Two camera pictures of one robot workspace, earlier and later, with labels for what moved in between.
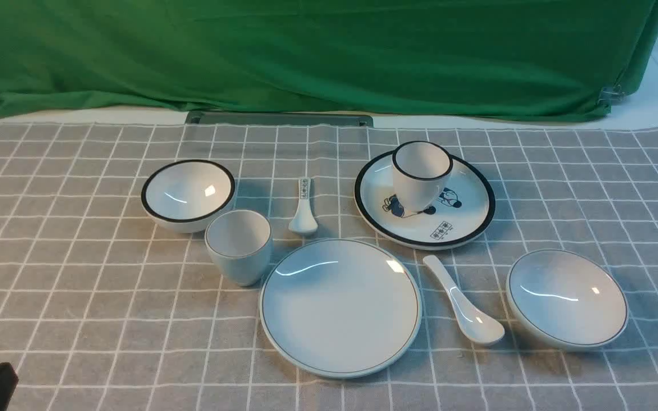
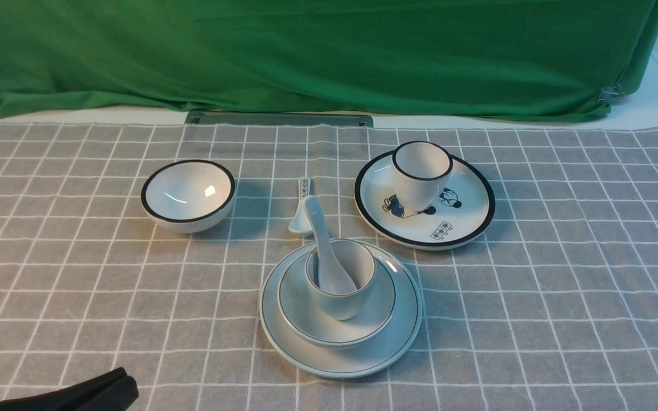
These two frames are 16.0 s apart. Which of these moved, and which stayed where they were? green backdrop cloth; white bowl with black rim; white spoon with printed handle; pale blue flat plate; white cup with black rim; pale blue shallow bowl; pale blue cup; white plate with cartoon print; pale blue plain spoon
Moved: pale blue cup; pale blue plain spoon; pale blue shallow bowl
Stayed: white bowl with black rim; green backdrop cloth; white cup with black rim; white plate with cartoon print; white spoon with printed handle; pale blue flat plate
